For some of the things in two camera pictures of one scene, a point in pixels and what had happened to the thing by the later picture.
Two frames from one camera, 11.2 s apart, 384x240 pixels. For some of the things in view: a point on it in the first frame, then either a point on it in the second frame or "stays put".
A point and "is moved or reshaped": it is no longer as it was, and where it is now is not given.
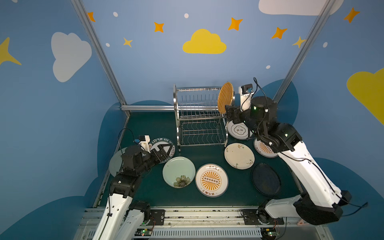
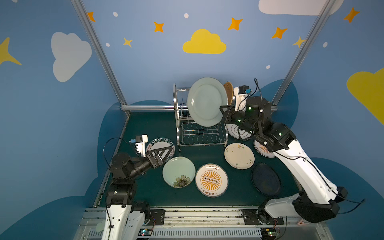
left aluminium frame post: x=106 y=58 stays put
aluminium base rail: x=209 y=224 stays put
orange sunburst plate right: x=263 y=149 stays put
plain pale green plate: x=116 y=164 is moved or reshaped
